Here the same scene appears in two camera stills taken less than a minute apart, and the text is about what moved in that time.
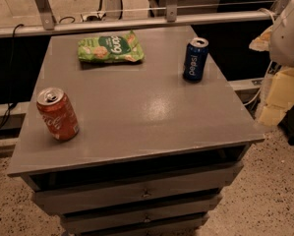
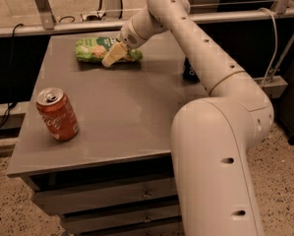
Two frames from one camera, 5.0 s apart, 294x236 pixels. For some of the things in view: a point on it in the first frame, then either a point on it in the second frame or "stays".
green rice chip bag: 111,48 stays
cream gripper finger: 285,88 → 135,33
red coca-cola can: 57,113 stays
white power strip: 94,17 stays
